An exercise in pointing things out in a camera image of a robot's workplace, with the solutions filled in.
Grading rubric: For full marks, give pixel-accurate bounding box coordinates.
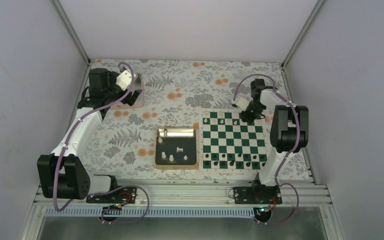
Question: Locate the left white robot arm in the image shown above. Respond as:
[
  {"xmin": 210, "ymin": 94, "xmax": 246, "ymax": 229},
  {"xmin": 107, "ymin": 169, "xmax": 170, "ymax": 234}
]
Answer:
[{"xmin": 37, "ymin": 67, "xmax": 143, "ymax": 203}]

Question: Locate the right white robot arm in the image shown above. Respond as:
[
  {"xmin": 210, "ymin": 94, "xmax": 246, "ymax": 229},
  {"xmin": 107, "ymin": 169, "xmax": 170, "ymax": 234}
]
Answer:
[{"xmin": 233, "ymin": 73, "xmax": 309, "ymax": 204}]

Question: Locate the green white chess board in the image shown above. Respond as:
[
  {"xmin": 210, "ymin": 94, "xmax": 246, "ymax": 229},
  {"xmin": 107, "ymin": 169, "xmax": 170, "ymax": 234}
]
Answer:
[{"xmin": 200, "ymin": 109, "xmax": 268, "ymax": 173}]

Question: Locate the empty silver metal tray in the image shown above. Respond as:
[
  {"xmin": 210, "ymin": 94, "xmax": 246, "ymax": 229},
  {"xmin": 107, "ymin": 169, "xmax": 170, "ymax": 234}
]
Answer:
[{"xmin": 110, "ymin": 73, "xmax": 145, "ymax": 110}]

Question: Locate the floral paper table cover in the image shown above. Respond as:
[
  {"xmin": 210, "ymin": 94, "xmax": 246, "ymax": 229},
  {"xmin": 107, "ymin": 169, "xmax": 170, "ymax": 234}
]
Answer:
[{"xmin": 80, "ymin": 58, "xmax": 312, "ymax": 181}]

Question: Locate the metal tray with wooden rim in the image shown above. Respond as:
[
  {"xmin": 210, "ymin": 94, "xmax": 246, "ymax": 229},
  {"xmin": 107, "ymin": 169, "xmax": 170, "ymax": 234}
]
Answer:
[{"xmin": 154, "ymin": 127, "xmax": 199, "ymax": 170}]

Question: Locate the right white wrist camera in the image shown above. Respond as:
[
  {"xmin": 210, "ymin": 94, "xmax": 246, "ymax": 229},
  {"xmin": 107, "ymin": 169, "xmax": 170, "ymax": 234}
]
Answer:
[{"xmin": 232, "ymin": 96, "xmax": 249, "ymax": 111}]

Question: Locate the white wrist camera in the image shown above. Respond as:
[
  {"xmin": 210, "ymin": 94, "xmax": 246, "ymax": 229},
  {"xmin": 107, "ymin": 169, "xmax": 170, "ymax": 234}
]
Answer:
[
  {"xmin": 115, "ymin": 69, "xmax": 138, "ymax": 91},
  {"xmin": 232, "ymin": 96, "xmax": 249, "ymax": 111}
]

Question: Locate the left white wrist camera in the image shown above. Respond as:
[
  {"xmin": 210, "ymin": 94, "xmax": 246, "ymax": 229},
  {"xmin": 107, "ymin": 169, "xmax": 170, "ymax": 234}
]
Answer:
[{"xmin": 115, "ymin": 69, "xmax": 138, "ymax": 91}]

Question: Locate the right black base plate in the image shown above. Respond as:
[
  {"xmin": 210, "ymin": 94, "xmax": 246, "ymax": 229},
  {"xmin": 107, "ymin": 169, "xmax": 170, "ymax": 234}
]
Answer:
[{"xmin": 232, "ymin": 186, "xmax": 283, "ymax": 205}]

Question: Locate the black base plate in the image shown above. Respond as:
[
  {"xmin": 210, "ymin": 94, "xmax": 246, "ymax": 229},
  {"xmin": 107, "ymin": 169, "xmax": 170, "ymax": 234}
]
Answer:
[
  {"xmin": 232, "ymin": 186, "xmax": 283, "ymax": 205},
  {"xmin": 86, "ymin": 186, "xmax": 137, "ymax": 205}
]

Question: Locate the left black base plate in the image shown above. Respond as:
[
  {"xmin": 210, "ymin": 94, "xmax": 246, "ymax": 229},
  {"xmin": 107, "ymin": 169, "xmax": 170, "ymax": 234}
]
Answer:
[{"xmin": 86, "ymin": 186, "xmax": 137, "ymax": 205}]

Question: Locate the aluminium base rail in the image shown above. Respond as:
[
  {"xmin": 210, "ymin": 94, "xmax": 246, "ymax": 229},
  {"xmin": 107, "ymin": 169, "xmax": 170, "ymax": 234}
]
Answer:
[{"xmin": 33, "ymin": 183, "xmax": 333, "ymax": 207}]

